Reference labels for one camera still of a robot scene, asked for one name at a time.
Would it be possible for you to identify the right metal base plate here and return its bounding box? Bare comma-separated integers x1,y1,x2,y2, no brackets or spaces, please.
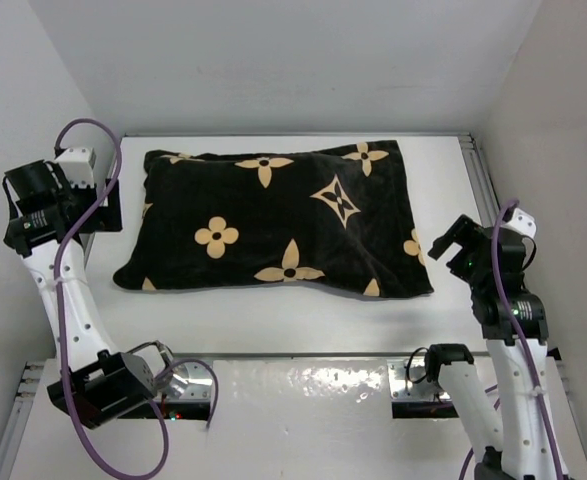
386,353,450,404

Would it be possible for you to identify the black pillowcase with beige flowers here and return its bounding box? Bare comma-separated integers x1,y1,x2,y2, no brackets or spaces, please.
113,140,433,300

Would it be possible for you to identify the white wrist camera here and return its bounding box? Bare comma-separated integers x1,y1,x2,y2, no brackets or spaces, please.
502,207,537,239
55,147,96,189

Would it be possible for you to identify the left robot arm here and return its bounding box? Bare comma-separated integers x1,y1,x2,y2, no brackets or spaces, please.
2,147,158,429

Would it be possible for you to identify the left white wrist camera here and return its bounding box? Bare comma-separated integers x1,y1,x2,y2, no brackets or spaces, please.
55,147,96,189

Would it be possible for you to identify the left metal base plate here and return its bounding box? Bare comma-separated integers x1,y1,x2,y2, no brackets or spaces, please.
154,357,219,402

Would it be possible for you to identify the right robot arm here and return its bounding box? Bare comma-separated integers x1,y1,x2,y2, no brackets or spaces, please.
425,210,570,479

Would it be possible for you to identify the aluminium table frame rail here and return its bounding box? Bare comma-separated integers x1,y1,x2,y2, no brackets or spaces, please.
455,130,544,356

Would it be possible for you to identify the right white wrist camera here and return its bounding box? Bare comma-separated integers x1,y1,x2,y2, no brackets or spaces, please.
502,207,537,239

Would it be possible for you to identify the metal base plate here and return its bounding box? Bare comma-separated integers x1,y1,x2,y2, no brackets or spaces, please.
154,357,219,402
386,353,450,404

